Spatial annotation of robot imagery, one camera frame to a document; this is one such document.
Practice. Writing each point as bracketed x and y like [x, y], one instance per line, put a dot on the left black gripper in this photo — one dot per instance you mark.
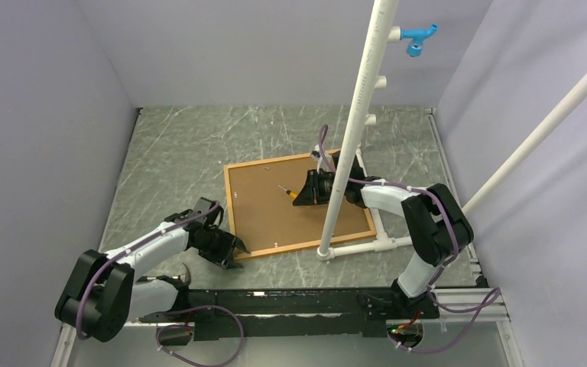
[229, 241]

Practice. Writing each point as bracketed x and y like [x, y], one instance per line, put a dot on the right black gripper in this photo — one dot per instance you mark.
[311, 193]

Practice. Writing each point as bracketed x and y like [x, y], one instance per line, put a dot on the orange handled screwdriver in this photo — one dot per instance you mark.
[290, 193]

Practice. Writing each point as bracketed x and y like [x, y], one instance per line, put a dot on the orange picture frame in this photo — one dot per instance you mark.
[262, 214]

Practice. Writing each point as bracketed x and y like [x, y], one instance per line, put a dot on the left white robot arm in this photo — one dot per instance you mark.
[107, 289]

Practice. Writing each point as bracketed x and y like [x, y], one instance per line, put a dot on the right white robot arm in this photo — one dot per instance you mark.
[438, 229]

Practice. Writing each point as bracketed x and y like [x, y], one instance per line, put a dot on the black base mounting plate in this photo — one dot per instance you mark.
[365, 311]

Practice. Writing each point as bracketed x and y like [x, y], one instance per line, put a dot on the white pvc pipe stand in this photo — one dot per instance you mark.
[381, 31]

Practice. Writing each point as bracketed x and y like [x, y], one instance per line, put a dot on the blue pipe fitting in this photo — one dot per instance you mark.
[416, 38]

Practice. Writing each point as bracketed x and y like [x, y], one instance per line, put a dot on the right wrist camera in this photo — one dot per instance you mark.
[320, 159]

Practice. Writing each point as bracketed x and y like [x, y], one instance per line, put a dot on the aluminium rail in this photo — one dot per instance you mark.
[476, 304]

